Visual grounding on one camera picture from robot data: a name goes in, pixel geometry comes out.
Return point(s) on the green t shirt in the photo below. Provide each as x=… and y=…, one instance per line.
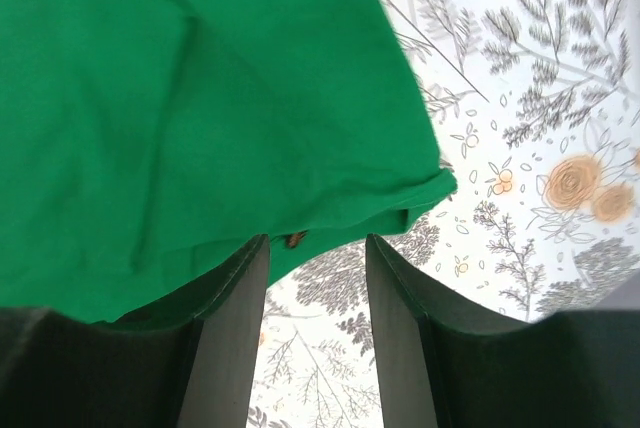
x=145, y=141

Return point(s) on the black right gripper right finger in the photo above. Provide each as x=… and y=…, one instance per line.
x=405, y=303

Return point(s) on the floral table mat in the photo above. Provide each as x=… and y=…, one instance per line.
x=535, y=104

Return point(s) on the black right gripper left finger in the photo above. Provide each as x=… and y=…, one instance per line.
x=223, y=310

